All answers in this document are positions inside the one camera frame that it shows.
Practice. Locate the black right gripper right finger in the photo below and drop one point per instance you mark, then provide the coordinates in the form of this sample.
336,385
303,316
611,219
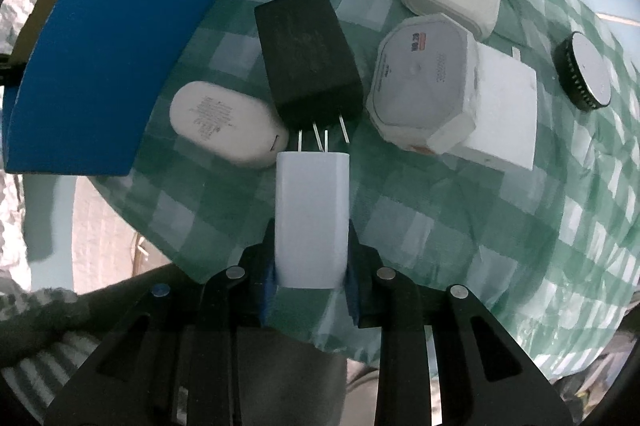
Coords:
376,295

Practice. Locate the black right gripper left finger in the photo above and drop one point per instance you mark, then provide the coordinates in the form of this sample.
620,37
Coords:
240,296

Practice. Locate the white rectangular wall charger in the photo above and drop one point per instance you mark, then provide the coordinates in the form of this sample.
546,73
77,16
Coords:
311,221

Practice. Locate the blue cardboard box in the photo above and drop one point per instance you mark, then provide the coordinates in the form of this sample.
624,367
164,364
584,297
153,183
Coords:
93,70

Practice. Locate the white oval power adapter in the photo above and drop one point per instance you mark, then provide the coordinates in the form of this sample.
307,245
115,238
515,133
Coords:
241,129

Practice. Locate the striped green white cloth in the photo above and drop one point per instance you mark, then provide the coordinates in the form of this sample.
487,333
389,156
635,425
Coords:
43,345

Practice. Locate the green checkered tablecloth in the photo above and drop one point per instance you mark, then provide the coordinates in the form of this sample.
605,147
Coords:
553,252

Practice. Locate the white octagonal adapter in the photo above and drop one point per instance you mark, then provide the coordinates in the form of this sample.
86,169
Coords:
423,93

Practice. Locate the white square flat charger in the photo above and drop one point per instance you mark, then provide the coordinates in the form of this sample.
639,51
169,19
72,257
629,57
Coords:
506,114

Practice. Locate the black round puck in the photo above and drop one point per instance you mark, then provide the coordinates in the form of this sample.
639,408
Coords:
583,74

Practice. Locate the black wall charger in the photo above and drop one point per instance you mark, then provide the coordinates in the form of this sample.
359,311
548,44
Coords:
312,74

